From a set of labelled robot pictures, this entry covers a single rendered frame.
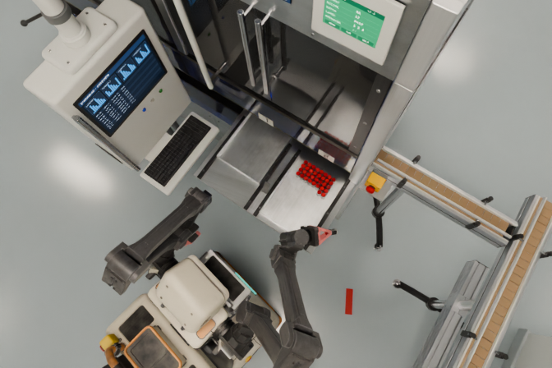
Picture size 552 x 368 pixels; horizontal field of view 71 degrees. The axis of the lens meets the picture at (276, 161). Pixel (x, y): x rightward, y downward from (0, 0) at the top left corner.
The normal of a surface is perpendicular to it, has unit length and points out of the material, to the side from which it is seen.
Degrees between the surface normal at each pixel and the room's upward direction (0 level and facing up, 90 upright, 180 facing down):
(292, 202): 0
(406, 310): 0
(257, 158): 0
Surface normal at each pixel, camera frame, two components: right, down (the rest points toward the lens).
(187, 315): -0.54, 0.29
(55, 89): -0.04, -0.33
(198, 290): 0.44, -0.71
